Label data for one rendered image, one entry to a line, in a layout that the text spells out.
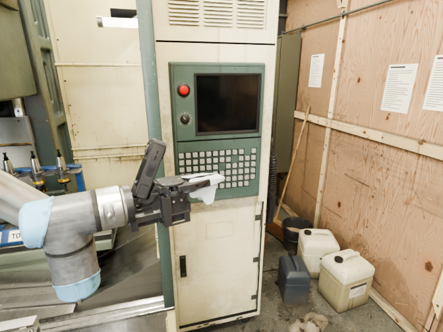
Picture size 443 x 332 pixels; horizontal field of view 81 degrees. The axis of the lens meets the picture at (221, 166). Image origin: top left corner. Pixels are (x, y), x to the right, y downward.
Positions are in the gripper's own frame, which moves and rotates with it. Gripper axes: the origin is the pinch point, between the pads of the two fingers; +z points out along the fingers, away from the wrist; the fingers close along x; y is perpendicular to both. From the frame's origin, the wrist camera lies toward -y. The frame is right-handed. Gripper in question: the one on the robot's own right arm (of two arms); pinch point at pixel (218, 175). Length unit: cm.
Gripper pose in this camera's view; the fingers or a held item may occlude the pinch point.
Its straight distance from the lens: 57.1
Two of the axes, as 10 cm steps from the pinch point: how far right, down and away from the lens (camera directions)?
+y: 0.6, 9.8, 2.1
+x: 4.7, 1.6, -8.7
